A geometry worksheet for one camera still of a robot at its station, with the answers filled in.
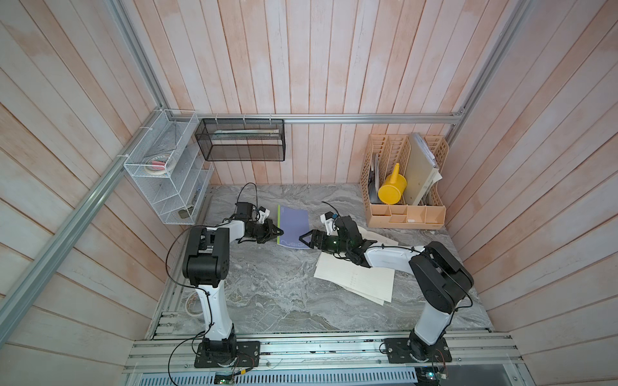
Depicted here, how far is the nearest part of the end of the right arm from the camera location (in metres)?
0.73

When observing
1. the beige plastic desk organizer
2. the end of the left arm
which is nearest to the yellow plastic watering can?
the beige plastic desk organizer

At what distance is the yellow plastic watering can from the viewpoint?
3.19 ft

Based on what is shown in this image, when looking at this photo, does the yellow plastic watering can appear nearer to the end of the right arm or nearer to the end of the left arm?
the end of the right arm

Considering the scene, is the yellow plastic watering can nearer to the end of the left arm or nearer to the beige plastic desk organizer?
the beige plastic desk organizer

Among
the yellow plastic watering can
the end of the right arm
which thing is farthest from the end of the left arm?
the yellow plastic watering can

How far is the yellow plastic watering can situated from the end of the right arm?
0.98 feet
